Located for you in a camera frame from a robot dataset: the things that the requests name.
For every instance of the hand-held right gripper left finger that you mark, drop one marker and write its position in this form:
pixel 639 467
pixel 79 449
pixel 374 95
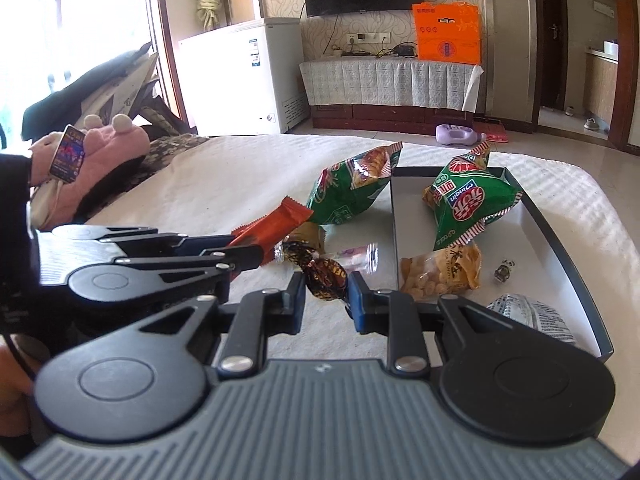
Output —
pixel 299 302

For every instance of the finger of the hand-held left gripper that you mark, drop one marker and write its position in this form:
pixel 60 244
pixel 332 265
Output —
pixel 175 242
pixel 245 257

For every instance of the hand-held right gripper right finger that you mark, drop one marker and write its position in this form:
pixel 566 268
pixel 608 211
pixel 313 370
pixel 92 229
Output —
pixel 356 306

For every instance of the brown foil candy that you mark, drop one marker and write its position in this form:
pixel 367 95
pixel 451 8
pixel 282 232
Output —
pixel 327 277

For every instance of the orange snack bar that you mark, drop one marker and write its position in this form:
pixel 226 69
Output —
pixel 275 222

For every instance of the brown gold snack packet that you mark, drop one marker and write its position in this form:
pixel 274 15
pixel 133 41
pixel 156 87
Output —
pixel 307 236

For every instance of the clear peanut packet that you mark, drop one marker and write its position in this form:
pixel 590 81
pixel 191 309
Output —
pixel 440 270

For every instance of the green shrimp chip bag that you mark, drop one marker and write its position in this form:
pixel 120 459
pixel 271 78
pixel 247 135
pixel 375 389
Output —
pixel 465 200
pixel 350 185

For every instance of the grey shallow box tray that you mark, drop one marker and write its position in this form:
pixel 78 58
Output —
pixel 530 260

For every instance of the person's left forearm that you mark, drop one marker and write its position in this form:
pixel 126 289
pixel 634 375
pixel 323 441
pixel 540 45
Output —
pixel 12 385

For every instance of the clear purple candy packet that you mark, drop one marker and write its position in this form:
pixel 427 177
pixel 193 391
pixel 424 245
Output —
pixel 357 257

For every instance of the dark patterned blanket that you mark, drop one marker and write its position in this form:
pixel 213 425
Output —
pixel 175 150

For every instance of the smartphone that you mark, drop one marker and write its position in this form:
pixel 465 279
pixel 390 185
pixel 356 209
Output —
pixel 67 155

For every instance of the small dark foil candy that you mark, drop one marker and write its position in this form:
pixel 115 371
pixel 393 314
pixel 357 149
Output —
pixel 505 270

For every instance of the white chest freezer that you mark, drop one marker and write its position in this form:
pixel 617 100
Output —
pixel 235 80

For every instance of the black and white clothes pile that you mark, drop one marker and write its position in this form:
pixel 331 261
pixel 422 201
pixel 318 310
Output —
pixel 90 85

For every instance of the white printed packet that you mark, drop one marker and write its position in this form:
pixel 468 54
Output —
pixel 535 317

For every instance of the dark wooden TV cabinet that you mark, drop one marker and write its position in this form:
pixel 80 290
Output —
pixel 380 119

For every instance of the purple bottle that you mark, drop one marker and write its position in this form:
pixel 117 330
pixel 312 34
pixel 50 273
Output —
pixel 457 136

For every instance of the red floor mat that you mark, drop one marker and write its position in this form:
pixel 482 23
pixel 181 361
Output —
pixel 492 132

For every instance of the white lace cloth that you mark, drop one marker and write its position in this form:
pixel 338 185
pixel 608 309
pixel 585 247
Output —
pixel 380 82

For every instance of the black router box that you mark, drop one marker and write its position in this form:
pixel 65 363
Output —
pixel 405 51

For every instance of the orange gift box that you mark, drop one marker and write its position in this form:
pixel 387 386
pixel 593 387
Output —
pixel 447 35

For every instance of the grey shoe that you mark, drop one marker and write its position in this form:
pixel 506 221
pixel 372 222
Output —
pixel 591 124

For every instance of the kitchen counter cabinet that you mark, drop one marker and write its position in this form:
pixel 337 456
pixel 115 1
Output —
pixel 600 87

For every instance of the dark wooden kitchen door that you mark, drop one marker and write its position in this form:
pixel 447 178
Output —
pixel 552 35

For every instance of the white pot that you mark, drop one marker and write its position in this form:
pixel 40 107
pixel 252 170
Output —
pixel 611 49

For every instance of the wall socket strip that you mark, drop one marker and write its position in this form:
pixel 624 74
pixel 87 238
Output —
pixel 367 38

